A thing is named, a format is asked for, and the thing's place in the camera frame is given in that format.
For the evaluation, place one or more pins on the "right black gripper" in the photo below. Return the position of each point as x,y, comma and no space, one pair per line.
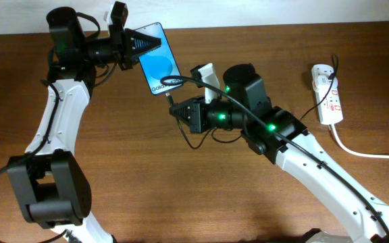
197,121

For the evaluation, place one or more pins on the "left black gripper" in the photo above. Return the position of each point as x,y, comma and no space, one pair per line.
123,41

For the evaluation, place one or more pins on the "blue screen Galaxy smartphone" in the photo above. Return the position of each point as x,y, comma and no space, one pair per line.
158,63

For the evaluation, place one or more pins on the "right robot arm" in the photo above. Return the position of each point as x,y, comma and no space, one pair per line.
285,141

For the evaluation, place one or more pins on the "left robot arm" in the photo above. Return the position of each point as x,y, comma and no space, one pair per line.
49,185

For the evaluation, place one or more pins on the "white charger plug adapter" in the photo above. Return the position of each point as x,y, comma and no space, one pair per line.
322,83

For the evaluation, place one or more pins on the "white power strip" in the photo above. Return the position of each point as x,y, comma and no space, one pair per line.
330,110

